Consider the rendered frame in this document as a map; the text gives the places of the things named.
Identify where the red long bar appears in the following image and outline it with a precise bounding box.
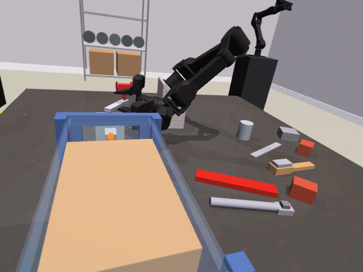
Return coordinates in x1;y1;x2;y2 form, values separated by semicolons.
195;169;278;198

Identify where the orange-red rectangular block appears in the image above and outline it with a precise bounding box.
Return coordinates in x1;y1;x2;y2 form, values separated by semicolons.
296;139;314;158
288;176;318;205

